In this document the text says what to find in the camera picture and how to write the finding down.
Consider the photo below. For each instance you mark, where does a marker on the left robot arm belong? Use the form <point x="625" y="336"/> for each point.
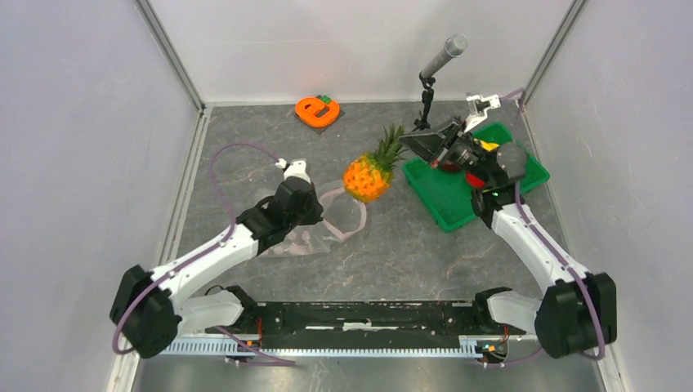
<point x="152" y="308"/>

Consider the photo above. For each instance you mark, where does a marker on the orange fake fruit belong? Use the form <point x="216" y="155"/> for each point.
<point x="369" y="177"/>

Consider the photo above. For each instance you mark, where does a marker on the white cable chain strip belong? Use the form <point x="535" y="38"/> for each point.
<point x="226" y="347"/>

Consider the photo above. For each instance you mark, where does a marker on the red fake strawberry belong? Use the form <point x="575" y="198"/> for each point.
<point x="474" y="181"/>

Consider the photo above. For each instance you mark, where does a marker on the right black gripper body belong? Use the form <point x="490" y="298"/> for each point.
<point x="465" y="154"/>

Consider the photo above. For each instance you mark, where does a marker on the grey microphone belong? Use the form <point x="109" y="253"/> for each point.
<point x="453" y="48"/>

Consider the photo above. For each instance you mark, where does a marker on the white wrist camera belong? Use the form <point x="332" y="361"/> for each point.
<point x="296" y="169"/>
<point x="479" y="106"/>

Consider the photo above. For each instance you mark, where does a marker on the green plastic tray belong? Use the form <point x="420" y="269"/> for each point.
<point x="447" y="195"/>

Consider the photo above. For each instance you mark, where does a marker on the black microphone tripod stand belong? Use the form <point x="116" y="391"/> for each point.
<point x="428" y="93"/>

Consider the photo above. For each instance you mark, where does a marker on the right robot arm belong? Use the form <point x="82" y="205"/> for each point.
<point x="577" y="313"/>

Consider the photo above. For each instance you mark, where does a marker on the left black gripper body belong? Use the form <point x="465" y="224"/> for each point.
<point x="310" y="214"/>

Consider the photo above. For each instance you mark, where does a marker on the yellow fake banana bunch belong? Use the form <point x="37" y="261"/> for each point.
<point x="487" y="146"/>

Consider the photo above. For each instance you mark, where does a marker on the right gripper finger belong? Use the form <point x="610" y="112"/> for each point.
<point x="434" y="136"/>
<point x="430" y="148"/>

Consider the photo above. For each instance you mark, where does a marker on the clear zip top bag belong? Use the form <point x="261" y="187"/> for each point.
<point x="342" y="218"/>

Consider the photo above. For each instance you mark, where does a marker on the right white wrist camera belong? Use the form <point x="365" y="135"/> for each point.
<point x="479" y="106"/>

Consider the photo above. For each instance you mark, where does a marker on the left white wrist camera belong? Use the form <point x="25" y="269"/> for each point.
<point x="296" y="169"/>

